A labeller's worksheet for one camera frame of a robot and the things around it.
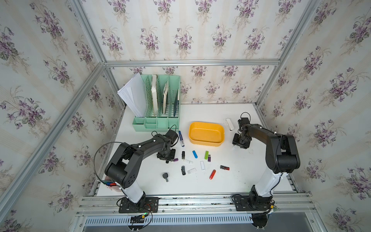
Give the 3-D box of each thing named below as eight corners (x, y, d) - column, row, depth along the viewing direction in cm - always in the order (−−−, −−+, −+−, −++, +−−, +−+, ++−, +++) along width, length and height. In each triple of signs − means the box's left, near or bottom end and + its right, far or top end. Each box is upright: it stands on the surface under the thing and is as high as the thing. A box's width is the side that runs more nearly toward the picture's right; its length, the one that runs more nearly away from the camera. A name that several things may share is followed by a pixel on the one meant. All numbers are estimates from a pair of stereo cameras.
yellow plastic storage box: (188, 146, 97) (188, 143, 93) (188, 125, 108) (188, 121, 105) (225, 146, 97) (226, 143, 94) (221, 125, 109) (222, 122, 105)
